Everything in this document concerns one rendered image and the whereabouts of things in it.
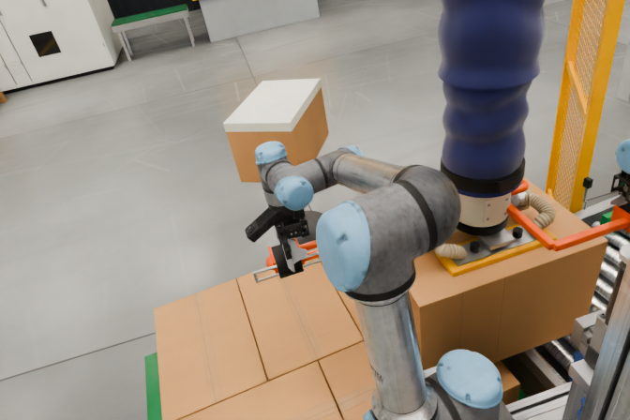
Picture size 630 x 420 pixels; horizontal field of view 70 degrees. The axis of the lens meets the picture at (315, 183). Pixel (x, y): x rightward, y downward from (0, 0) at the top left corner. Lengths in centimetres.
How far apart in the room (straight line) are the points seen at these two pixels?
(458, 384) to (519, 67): 69
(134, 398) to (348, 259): 225
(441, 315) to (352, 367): 57
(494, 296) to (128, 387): 202
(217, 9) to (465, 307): 751
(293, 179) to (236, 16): 755
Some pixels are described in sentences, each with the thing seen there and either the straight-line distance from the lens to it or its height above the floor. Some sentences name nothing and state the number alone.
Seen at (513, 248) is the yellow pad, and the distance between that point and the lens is 145.
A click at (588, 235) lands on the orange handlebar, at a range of 135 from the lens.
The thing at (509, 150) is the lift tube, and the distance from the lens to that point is 126.
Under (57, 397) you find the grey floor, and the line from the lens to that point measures 302.
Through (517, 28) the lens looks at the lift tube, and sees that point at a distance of 110.
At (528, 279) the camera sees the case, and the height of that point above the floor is 102.
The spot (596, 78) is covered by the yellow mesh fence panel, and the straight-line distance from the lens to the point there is 220.
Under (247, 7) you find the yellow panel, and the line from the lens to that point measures 844.
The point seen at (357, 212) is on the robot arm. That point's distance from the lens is 62.
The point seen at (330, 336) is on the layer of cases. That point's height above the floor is 54.
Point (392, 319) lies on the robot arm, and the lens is 71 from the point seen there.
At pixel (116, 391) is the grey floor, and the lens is 284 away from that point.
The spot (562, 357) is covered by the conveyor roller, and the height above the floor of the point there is 54.
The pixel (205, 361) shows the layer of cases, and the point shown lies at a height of 54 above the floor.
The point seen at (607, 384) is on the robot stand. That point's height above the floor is 139.
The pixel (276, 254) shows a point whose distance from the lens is 127.
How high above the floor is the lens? 206
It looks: 33 degrees down
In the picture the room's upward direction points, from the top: 11 degrees counter-clockwise
